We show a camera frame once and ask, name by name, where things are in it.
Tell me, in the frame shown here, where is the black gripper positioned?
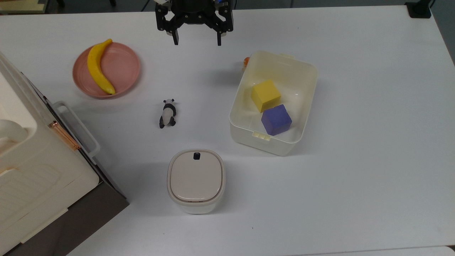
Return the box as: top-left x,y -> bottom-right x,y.
155,0 -> 234,46

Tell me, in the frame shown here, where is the cream plastic box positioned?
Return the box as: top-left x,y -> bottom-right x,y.
229,50 -> 318,157

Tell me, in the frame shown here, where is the pink plate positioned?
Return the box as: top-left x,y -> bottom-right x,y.
72,42 -> 141,99

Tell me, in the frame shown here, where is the toy panda figure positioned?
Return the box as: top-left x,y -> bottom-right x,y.
159,98 -> 177,129

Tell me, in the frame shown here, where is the yellow cube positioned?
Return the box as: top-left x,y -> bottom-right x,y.
251,79 -> 282,113

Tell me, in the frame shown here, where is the yellow toy banana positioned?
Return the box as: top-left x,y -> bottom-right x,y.
87,38 -> 116,95

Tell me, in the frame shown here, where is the purple cube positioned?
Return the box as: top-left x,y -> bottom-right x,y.
261,104 -> 293,136

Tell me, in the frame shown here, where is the cream lidded trash can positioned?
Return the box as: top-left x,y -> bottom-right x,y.
167,149 -> 226,215

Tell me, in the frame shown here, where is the black pole with base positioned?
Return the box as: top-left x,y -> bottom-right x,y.
405,0 -> 433,19

